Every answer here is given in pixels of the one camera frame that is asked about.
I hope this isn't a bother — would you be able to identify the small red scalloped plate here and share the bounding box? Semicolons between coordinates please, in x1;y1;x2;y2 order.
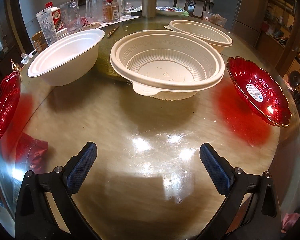
226;56;292;127

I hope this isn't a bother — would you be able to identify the gold pen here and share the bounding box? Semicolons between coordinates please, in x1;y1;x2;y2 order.
107;25;120;37

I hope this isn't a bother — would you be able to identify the peanut butter jar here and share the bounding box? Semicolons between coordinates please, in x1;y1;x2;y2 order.
31;31;48;54

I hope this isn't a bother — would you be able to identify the red snack packet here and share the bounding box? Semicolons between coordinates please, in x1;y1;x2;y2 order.
15;133;48;174

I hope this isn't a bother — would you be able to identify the white lotion bottle red cap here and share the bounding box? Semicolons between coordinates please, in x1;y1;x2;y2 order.
36;2;62;46

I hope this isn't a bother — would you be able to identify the clear plastic food container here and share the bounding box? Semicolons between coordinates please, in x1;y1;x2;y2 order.
203;11;228;27

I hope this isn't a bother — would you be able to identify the refrigerator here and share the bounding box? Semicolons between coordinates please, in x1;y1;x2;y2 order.
212;0;271;47

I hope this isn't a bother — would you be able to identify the white foam bowl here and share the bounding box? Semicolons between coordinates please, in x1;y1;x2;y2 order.
27;29;105;87

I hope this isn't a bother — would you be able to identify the clear glass pitcher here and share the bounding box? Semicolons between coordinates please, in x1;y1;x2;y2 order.
60;0;82;34

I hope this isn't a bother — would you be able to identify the gold glitter round mat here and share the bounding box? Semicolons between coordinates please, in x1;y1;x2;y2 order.
94;17;170;81

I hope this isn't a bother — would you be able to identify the book on tray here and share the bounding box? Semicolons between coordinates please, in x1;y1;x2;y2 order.
78;22;100;31

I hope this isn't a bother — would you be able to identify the small brass bell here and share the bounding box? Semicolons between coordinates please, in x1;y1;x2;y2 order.
11;60;22;77

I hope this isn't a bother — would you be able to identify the clear plastic bag of jars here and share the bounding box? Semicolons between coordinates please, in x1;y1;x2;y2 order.
85;0;126;24

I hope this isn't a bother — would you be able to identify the large red scalloped plate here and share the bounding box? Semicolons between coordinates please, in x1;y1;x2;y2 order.
0;71;21;139

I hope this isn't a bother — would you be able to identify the cream plastic bowl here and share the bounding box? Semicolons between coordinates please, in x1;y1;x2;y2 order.
110;30;225;101
166;20;233;53

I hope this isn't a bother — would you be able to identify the blue white food plate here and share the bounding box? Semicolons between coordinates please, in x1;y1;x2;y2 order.
156;7;184;16

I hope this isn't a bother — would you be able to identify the small white jar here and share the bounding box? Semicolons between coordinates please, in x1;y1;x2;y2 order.
57;28;69;40

